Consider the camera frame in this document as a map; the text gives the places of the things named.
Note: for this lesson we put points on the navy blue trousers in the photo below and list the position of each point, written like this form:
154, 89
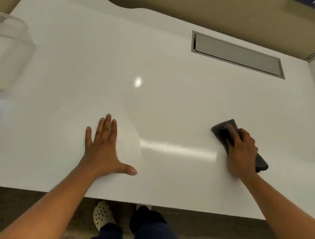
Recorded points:
149, 230

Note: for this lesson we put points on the dark grey cleaning cloth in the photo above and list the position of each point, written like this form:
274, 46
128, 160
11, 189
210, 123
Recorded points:
222, 132

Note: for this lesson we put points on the white clog shoe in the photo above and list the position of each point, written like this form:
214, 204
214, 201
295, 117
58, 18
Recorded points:
102, 215

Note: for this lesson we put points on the person's left little finger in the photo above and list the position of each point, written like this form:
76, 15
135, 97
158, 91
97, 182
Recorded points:
88, 136

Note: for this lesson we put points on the person's left hand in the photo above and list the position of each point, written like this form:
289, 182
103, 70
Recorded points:
104, 156

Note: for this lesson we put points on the person's right hand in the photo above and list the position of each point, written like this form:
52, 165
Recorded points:
243, 157

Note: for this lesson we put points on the person's left forearm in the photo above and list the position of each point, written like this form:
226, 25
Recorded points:
34, 223

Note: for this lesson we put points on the person's right forearm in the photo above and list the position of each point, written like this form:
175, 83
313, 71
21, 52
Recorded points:
278, 209

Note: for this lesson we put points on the person's left middle finger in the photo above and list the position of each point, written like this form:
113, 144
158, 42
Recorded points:
107, 128

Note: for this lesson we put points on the person's right thumb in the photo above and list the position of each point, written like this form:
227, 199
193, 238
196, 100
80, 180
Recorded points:
229, 151

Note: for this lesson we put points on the tan desk partition panel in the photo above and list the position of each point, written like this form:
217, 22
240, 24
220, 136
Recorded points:
217, 4

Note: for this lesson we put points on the person's left thumb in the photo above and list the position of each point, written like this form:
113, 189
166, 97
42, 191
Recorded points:
128, 169

